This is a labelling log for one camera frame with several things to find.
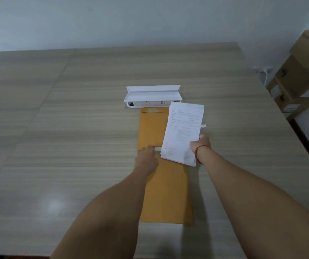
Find person's right hand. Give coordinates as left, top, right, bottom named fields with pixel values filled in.
left=189, top=134, right=212, bottom=157

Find person's left hand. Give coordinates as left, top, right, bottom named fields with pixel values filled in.
left=134, top=146, right=159, bottom=176

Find white printed paper sheets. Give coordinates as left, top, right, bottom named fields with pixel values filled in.
left=160, top=101, right=205, bottom=167

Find large brown paper envelope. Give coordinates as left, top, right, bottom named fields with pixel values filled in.
left=139, top=150, right=193, bottom=225

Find person's right forearm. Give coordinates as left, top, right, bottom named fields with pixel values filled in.
left=196, top=146, right=309, bottom=259

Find person's left forearm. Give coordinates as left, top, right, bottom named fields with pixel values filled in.
left=49, top=168, right=158, bottom=259

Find small brown paper envelope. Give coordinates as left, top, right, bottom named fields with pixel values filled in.
left=137, top=107, right=171, bottom=152

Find white power strip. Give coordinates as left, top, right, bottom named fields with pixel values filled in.
left=126, top=100, right=181, bottom=108

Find white folded cardboard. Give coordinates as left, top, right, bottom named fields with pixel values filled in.
left=124, top=85, right=182, bottom=102

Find red string bracelet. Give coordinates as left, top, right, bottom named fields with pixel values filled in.
left=194, top=145, right=212, bottom=165

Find white wall plug with cable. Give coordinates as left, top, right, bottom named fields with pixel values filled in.
left=253, top=66, right=274, bottom=87

